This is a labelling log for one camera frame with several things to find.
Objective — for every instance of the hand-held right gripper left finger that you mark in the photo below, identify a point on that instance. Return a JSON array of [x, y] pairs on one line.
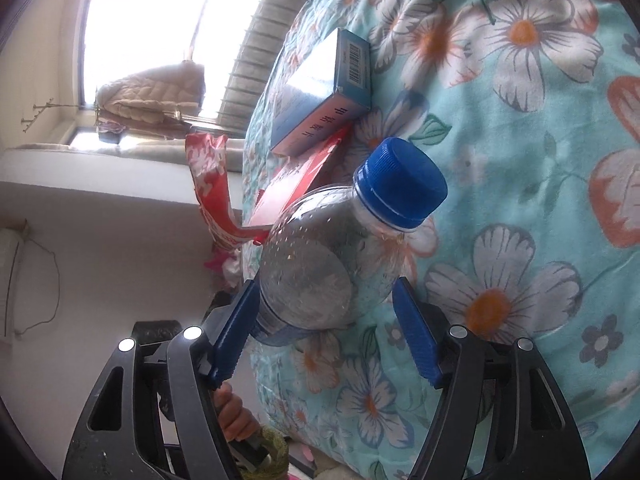
[[235, 330]]

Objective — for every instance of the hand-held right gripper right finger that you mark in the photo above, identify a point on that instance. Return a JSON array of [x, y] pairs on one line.
[[415, 330]]

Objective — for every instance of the clear plastic bottle blue label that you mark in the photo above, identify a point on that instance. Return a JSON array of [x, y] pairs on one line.
[[320, 260]]

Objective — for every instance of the red and white bag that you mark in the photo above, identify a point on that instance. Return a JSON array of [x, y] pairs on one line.
[[215, 195]]

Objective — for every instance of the person's left hand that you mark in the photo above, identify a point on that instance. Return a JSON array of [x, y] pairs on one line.
[[237, 415]]

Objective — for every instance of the white bag with wrappers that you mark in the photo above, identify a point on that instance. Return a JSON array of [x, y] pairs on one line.
[[225, 270]]

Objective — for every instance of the floral blanket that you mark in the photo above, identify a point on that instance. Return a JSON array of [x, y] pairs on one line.
[[525, 210]]

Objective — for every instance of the blue cardboard box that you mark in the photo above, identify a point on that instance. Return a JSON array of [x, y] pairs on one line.
[[310, 100]]

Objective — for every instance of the beige quilted jacket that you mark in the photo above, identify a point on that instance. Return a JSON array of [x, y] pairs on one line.
[[150, 90]]

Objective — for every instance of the metal wall bracket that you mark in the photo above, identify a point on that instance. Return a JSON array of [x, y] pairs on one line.
[[42, 107]]

